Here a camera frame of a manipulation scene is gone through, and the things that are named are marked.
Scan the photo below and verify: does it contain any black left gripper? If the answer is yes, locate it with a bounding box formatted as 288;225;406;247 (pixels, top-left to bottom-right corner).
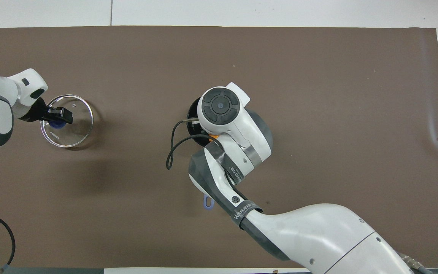
19;97;74;125

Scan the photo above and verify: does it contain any glass lid with blue knob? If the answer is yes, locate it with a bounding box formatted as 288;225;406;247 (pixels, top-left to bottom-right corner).
40;94;94;148

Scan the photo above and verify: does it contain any brown table mat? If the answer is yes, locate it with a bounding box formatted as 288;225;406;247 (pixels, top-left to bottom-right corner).
0;25;438;269

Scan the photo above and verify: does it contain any grey corrugated conduit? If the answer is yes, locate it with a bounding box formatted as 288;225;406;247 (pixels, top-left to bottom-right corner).
401;254;425;274

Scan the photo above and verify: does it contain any black pot with blue handle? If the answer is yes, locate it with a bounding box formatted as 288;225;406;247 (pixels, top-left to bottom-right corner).
186;97;216;210

